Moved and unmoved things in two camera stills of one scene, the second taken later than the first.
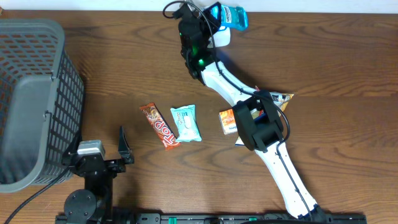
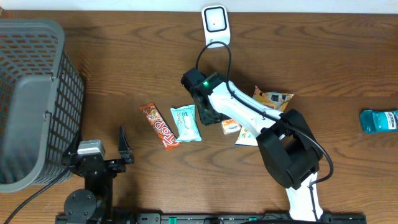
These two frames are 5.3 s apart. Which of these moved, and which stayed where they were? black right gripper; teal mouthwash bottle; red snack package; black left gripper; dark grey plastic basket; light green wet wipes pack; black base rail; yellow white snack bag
Moved: yellow white snack bag; teal mouthwash bottle; black right gripper
Stayed: light green wet wipes pack; black base rail; red snack package; black left gripper; dark grey plastic basket
